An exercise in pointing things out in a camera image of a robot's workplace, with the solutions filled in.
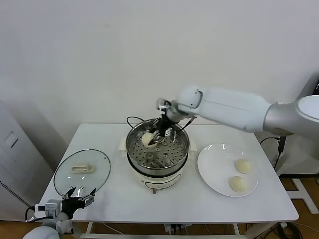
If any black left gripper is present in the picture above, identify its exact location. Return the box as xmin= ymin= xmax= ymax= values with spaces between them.
xmin=61 ymin=187 xmax=97 ymax=220

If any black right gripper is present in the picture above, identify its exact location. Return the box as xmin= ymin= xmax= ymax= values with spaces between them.
xmin=149 ymin=113 xmax=173 ymax=145

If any white steamed baozi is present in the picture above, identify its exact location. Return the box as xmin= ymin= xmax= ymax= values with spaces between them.
xmin=141 ymin=132 xmax=157 ymax=146
xmin=234 ymin=159 xmax=252 ymax=174
xmin=228 ymin=175 xmax=249 ymax=193

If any glass lid cream handle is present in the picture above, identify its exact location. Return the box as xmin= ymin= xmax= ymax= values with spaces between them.
xmin=53 ymin=149 xmax=112 ymax=200

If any perforated steel steamer basket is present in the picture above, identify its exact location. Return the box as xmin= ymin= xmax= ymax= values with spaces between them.
xmin=125 ymin=119 xmax=190 ymax=178

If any cream electric cooker base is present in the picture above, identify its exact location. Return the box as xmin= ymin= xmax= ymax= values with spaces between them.
xmin=119 ymin=136 xmax=197 ymax=195

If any white table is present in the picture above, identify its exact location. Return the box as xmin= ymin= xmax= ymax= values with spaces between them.
xmin=39 ymin=123 xmax=300 ymax=239

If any white round plate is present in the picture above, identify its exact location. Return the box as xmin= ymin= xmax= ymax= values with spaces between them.
xmin=197 ymin=143 xmax=259 ymax=198

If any grey metal cabinet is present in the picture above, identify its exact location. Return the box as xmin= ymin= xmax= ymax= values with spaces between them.
xmin=0 ymin=99 xmax=56 ymax=222

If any white side desk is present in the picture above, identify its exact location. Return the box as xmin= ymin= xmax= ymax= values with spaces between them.
xmin=276 ymin=101 xmax=319 ymax=215

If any grey desk stand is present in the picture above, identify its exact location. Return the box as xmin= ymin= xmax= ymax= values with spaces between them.
xmin=298 ymin=73 xmax=319 ymax=97

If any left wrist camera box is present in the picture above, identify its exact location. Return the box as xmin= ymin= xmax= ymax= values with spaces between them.
xmin=34 ymin=199 xmax=62 ymax=218

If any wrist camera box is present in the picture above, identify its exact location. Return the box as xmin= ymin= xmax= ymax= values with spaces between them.
xmin=156 ymin=98 xmax=173 ymax=112
xmin=34 ymin=199 xmax=62 ymax=218

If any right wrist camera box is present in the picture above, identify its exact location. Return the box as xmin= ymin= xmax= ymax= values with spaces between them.
xmin=156 ymin=98 xmax=173 ymax=112

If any black cooker power cord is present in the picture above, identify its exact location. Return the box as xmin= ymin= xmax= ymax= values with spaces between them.
xmin=126 ymin=116 xmax=150 ymax=130

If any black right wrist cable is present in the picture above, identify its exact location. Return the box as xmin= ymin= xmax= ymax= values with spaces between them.
xmin=171 ymin=115 xmax=198 ymax=131

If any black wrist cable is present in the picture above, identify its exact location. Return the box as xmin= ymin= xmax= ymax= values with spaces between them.
xmin=24 ymin=208 xmax=48 ymax=224
xmin=171 ymin=115 xmax=198 ymax=131

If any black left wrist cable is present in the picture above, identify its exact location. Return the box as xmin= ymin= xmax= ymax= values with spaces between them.
xmin=24 ymin=208 xmax=48 ymax=224

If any black adapter cable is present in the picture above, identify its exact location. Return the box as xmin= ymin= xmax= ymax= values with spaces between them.
xmin=260 ymin=135 xmax=286 ymax=170

